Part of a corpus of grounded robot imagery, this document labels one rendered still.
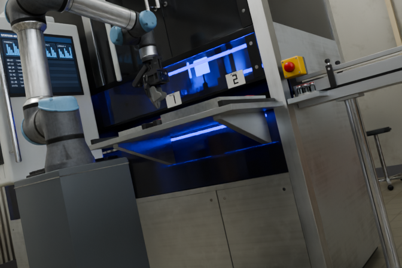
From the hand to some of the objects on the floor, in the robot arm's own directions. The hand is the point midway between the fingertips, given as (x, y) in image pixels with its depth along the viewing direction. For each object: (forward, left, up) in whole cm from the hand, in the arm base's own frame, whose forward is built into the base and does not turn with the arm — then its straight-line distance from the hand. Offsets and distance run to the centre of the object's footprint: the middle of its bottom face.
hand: (155, 106), depth 179 cm
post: (+26, -44, -98) cm, 111 cm away
